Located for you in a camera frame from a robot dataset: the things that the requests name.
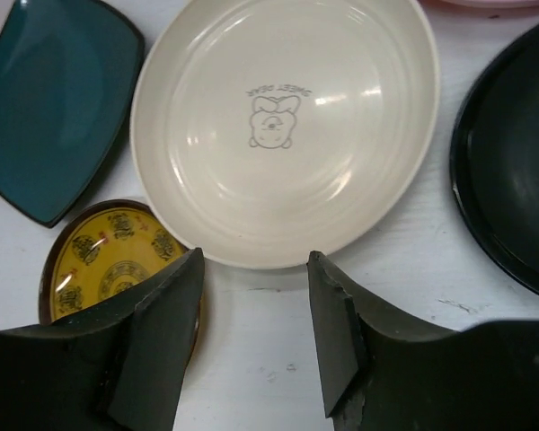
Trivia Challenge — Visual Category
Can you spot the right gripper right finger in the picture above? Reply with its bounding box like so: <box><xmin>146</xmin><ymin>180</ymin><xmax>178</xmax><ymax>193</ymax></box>
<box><xmin>307</xmin><ymin>251</ymin><xmax>539</xmax><ymax>430</ymax></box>

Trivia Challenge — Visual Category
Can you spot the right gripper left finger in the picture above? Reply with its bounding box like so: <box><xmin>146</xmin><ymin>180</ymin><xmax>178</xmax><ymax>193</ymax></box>
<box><xmin>0</xmin><ymin>249</ymin><xmax>205</xmax><ymax>430</ymax></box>

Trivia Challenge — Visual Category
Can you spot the cream round plate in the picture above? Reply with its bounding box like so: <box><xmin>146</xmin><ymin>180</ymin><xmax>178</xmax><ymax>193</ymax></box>
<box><xmin>130</xmin><ymin>1</ymin><xmax>440</xmax><ymax>269</ymax></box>

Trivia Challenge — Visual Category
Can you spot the yellow patterned round plate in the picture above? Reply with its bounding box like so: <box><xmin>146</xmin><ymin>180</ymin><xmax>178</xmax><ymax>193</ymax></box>
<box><xmin>37</xmin><ymin>198</ymin><xmax>208</xmax><ymax>356</ymax></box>

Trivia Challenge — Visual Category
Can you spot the black round plate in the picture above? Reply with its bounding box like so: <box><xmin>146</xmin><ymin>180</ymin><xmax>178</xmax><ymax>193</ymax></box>
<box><xmin>449</xmin><ymin>23</ymin><xmax>539</xmax><ymax>295</ymax></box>

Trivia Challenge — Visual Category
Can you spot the teal square plate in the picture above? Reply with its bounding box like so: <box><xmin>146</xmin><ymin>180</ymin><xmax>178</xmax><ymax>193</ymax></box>
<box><xmin>0</xmin><ymin>1</ymin><xmax>145</xmax><ymax>228</ymax></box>

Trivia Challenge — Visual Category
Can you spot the pink round plate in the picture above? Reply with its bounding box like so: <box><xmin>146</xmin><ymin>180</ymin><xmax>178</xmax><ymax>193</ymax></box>
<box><xmin>441</xmin><ymin>0</ymin><xmax>539</xmax><ymax>9</ymax></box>

